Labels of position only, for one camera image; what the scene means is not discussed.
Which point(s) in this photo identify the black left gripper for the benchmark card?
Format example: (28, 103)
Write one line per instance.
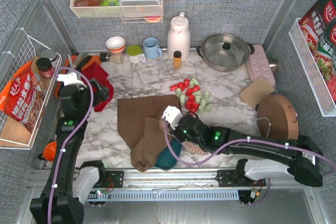
(99, 92)

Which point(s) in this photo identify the pink striped towel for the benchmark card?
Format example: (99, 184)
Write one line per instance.
(189, 146)

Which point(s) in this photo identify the green capsule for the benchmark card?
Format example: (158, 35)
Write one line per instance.
(182, 99)
(196, 82)
(178, 92)

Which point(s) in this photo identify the red cloth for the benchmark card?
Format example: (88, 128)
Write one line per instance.
(101, 77)

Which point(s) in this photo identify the teal storage basket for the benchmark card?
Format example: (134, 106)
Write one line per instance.
(166, 160)

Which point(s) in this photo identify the brown cloth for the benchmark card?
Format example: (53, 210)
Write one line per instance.
(138, 123)

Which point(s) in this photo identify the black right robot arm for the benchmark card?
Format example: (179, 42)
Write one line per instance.
(297, 159)

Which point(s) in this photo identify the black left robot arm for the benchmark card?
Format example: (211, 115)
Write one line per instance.
(63, 197)

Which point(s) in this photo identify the orange tray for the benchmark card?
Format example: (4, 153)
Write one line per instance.
(76, 60)

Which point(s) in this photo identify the red lid jar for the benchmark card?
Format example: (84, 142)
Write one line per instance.
(45, 67)

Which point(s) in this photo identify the red snack bag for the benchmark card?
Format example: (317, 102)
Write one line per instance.
(20, 99)

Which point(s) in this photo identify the silver lid jar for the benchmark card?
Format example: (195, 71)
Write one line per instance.
(49, 54)

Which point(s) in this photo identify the orange cup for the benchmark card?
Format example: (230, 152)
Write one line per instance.
(49, 152)

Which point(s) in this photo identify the pepper grinder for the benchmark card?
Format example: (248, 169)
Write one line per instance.
(113, 58)

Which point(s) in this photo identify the orange spice bottle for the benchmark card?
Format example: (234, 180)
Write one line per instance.
(177, 56)

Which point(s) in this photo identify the white orange bowl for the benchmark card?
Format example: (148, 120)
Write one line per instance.
(116, 44)

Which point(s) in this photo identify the green lid cup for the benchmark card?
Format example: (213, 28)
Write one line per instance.
(135, 54)

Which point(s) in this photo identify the brown cardboard sheet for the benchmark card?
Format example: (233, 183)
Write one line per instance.
(255, 92)

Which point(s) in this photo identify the steel pot with lid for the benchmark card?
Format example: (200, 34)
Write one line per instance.
(225, 52)

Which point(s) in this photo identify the round wooden board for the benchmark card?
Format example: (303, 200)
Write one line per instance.
(277, 118)

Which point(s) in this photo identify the blue mug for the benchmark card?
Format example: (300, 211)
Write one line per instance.
(152, 49)

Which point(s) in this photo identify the white thermos jug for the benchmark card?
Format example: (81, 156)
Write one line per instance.
(179, 37)

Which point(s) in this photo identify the pink egg tray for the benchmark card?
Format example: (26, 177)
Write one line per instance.
(258, 66)

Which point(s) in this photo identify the clear plastic containers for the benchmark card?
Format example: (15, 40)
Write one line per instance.
(139, 8)

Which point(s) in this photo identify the red seasoning packet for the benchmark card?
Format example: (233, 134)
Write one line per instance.
(318, 29)

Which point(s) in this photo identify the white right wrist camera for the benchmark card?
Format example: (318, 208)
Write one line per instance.
(172, 116)

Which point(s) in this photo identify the white wire basket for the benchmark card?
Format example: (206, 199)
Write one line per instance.
(13, 134)

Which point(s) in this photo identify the white mesh wall basket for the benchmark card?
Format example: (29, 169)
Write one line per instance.
(317, 84)

